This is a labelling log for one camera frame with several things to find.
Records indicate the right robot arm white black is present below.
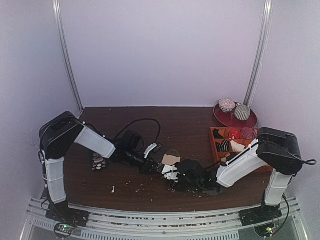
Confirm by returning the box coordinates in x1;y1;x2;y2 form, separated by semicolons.
163;127;303;221

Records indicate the aluminium front rail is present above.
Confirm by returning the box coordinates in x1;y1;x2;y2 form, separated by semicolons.
21;196;308;240

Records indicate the black white striped sock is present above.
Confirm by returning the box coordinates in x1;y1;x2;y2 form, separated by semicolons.
215;139;230;152

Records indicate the red sock in tray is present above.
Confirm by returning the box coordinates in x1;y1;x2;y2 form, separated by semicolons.
228;129;242;140

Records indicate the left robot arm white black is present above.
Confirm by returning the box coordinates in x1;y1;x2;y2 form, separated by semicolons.
38;111;163;222

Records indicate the red round plate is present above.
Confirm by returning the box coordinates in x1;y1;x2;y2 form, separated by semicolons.
213;102;258;129

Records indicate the dark teal patterned sock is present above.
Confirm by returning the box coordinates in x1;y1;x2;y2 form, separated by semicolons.
91;153;106;171

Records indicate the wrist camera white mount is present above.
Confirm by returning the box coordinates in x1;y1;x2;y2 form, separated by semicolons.
161;165;179;183
143;143;158;159

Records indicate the right aluminium frame post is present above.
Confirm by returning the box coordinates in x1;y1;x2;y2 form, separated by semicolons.
243;0;273;108

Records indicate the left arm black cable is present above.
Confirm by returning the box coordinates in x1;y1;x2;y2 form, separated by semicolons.
113;118;162;151

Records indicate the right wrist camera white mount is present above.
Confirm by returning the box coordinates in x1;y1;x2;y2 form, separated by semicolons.
161;165;179;183

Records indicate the wooden compartment tray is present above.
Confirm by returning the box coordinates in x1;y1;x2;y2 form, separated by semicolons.
209;127;259;168

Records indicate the purple sock in tray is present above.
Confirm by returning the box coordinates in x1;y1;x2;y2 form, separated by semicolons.
240;127;258;140

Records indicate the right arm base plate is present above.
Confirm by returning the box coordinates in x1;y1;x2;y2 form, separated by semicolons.
239;205;282;227

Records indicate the cream striped knitted sock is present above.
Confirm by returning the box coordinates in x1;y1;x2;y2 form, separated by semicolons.
161;149;181;166

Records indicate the grey striped cup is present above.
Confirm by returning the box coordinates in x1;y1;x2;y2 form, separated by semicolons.
234;103;251;121

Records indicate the cream sock in tray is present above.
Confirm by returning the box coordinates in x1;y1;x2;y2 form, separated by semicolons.
230;140;246;153

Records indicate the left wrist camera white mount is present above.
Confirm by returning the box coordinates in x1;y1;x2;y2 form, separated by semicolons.
143;143;158;159

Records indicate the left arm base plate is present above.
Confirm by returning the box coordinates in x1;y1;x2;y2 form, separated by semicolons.
45;208;90;227

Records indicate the left aluminium frame post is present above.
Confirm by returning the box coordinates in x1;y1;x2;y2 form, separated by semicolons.
52;0;84;112

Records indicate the black sock in tray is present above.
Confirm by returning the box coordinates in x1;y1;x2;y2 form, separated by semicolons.
212;128;225;139

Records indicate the white dotted bowl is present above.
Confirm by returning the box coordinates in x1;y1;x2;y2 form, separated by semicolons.
218;98;236;113

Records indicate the aluminium frame post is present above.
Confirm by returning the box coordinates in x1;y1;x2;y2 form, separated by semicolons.
52;0;84;112
243;0;273;108

